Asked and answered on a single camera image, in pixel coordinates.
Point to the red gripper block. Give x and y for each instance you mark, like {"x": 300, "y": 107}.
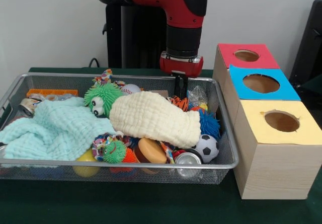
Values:
{"x": 181, "y": 68}

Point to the crushed clear plastic bottle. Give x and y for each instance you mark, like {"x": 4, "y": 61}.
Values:
{"x": 197, "y": 95}

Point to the cream waffle cloth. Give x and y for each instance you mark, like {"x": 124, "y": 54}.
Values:
{"x": 151, "y": 115}

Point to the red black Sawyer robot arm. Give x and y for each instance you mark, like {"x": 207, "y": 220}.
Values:
{"x": 186, "y": 2}

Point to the shallow metal mesh bin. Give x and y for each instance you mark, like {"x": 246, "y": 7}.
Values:
{"x": 163, "y": 177}

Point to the wooden box with three holes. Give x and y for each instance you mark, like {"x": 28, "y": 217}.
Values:
{"x": 276, "y": 171}

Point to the blue spiky ball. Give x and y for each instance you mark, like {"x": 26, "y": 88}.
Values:
{"x": 210, "y": 123}

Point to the white baseball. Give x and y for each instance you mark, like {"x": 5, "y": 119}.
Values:
{"x": 130, "y": 88}

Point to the black white soccer ball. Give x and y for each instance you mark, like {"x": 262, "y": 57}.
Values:
{"x": 207, "y": 148}

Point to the silver drink can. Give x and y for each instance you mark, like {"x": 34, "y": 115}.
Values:
{"x": 188, "y": 158}

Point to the large green spiky eyed toy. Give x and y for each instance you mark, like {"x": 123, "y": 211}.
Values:
{"x": 105, "y": 95}

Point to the small green spiky toy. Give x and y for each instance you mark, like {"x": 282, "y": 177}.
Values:
{"x": 114, "y": 152}

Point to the dark green tablecloth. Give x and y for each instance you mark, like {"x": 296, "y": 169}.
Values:
{"x": 125, "y": 204}

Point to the mint green waffle cloth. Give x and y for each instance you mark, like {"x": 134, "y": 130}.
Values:
{"x": 58, "y": 131}

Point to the orange plastic block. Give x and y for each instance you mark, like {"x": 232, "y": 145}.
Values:
{"x": 50, "y": 92}

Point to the black stand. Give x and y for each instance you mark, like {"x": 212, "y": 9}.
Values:
{"x": 312, "y": 32}

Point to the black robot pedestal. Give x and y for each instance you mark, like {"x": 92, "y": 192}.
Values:
{"x": 113, "y": 45}

